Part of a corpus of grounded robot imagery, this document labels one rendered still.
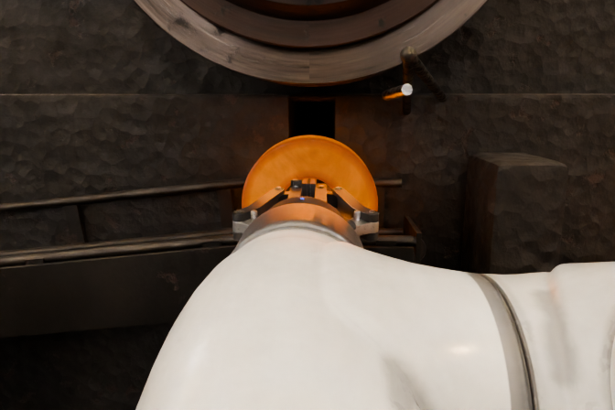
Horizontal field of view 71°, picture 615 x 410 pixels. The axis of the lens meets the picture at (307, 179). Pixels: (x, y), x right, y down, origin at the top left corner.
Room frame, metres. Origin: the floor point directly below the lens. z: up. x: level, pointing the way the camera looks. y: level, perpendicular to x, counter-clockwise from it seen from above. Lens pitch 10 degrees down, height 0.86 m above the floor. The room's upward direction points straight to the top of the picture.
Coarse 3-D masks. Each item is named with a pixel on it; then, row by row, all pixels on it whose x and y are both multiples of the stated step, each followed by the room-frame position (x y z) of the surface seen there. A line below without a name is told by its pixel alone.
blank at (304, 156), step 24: (288, 144) 0.47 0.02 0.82; (312, 144) 0.47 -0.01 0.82; (336, 144) 0.47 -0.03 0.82; (264, 168) 0.47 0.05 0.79; (288, 168) 0.47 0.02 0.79; (312, 168) 0.47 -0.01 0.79; (336, 168) 0.47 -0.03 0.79; (360, 168) 0.47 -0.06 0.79; (264, 192) 0.47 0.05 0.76; (360, 192) 0.47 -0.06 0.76
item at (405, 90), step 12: (408, 48) 0.36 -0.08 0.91; (408, 60) 0.36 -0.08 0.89; (420, 60) 0.39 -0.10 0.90; (408, 72) 0.40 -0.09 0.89; (420, 72) 0.41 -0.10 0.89; (408, 84) 0.37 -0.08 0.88; (432, 84) 0.46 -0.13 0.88; (384, 96) 0.41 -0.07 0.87; (396, 96) 0.38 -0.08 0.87; (408, 96) 0.47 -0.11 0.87; (444, 96) 0.53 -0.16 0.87; (408, 108) 0.52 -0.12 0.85
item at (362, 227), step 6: (354, 210) 0.36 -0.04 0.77; (354, 216) 0.36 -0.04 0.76; (360, 216) 0.36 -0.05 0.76; (354, 222) 0.35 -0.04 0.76; (360, 222) 0.35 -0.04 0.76; (366, 222) 0.35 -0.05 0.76; (372, 222) 0.35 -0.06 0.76; (378, 222) 0.35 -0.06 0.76; (360, 228) 0.34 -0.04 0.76; (366, 228) 0.35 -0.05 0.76; (372, 228) 0.35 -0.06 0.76; (378, 228) 0.35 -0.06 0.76; (360, 234) 0.34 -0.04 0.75
